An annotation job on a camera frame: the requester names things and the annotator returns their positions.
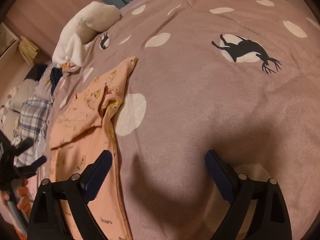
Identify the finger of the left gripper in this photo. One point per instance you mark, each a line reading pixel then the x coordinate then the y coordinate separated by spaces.
pixel 28 171
pixel 23 146

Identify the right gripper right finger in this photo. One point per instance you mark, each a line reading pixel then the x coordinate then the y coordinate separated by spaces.
pixel 270 219

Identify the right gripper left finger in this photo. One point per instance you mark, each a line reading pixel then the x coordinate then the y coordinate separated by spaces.
pixel 47 220

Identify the peach printed baby garment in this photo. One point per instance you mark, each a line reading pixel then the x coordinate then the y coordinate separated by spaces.
pixel 82 132

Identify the left hand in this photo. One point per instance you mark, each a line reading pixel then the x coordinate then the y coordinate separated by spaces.
pixel 24 204

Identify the plaid pillow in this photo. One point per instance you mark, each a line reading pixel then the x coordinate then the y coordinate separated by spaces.
pixel 32 124

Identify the navy blue small garment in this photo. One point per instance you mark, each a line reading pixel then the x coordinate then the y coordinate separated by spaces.
pixel 55 76

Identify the yellow book stack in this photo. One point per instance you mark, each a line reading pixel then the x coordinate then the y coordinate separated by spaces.
pixel 28 50

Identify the mauve deer print duvet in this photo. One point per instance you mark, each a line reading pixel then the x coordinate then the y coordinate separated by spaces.
pixel 237 76

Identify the white fluffy plush garment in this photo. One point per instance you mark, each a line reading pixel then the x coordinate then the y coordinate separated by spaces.
pixel 76 37

